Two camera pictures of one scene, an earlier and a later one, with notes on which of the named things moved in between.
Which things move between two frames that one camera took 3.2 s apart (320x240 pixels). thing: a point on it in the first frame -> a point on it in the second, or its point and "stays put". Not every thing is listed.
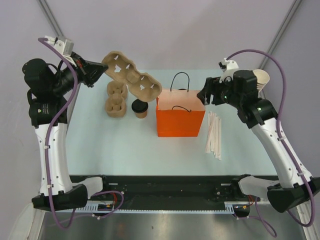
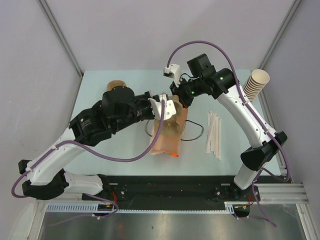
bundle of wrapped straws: x=214 y=136 stays put
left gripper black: x=89 y=72 -> x=144 y=97
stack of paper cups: x=262 y=78 stays put
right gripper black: x=212 y=85 -> x=178 y=91
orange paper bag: x=180 y=111 -> x=168 y=144
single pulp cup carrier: x=143 y=86 -> x=173 y=125
